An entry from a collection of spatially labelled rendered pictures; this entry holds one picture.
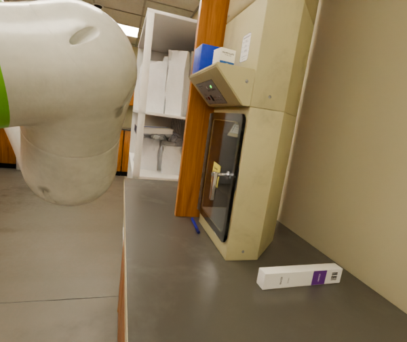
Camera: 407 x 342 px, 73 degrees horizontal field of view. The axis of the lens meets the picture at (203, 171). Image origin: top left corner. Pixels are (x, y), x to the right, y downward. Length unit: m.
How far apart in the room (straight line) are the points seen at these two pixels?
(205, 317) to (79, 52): 0.57
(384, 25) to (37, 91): 1.05
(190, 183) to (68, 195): 0.86
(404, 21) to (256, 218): 0.73
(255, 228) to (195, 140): 0.45
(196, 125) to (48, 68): 0.92
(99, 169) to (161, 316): 0.42
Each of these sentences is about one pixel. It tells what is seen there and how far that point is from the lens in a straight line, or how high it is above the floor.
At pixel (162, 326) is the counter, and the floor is 0.94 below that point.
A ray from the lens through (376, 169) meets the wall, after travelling 1.02.
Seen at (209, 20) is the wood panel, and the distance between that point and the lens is 1.19.
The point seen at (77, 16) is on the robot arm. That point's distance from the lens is 0.26.
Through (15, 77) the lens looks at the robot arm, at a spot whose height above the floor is 1.37.
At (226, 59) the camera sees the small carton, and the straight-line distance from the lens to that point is 0.88.
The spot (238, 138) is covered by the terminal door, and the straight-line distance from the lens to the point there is 0.81.
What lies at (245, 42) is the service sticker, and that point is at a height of 1.60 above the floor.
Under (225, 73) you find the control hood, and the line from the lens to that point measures 0.77.
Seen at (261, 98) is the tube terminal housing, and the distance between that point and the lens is 0.81.
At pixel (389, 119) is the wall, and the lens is 1.01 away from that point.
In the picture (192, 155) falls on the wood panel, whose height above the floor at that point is 1.21.
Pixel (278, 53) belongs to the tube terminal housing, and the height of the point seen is 1.56.
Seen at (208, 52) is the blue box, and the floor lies 1.58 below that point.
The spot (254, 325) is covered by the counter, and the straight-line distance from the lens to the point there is 0.69.
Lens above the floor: 1.36
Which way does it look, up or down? 10 degrees down
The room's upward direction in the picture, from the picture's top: 8 degrees clockwise
